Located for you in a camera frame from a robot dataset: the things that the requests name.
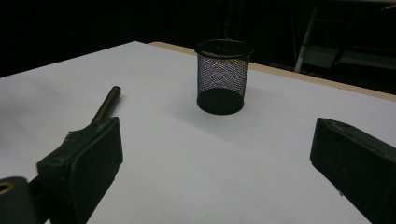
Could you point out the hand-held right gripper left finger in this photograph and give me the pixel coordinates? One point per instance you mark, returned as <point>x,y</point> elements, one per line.
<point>84,168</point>

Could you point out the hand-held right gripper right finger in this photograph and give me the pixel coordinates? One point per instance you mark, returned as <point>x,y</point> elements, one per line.
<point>358,161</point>

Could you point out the black mesh pen holder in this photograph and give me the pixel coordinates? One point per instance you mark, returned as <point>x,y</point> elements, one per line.
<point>221,77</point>

